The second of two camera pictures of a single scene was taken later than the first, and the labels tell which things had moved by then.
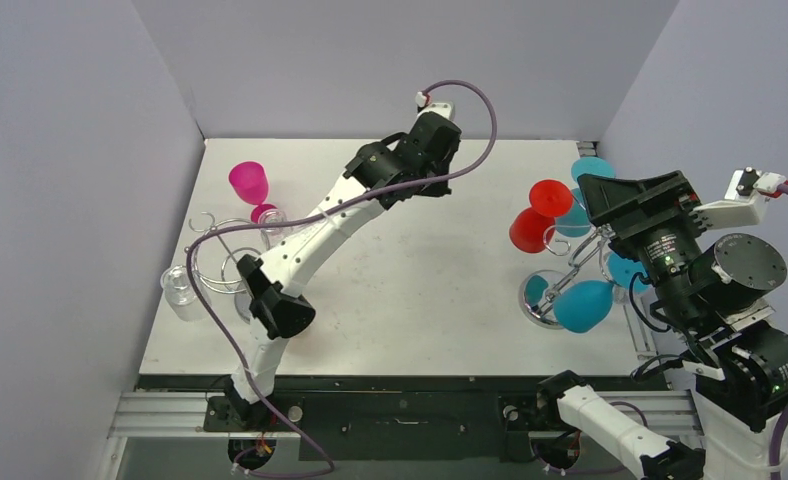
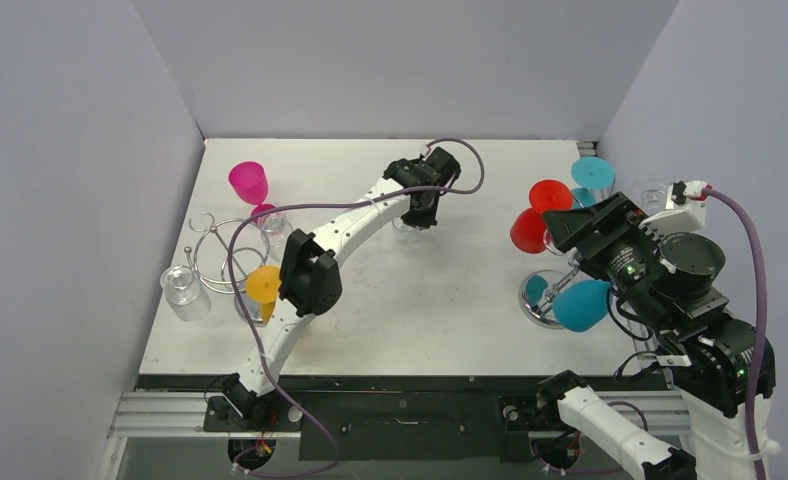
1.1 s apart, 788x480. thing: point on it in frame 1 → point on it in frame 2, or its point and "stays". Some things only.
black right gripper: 650,216 → 596,225
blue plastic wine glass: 584,306 stays
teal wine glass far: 577,222 stays
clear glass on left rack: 181,294 stays
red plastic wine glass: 532,229 stays
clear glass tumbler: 272,235 → 405,233
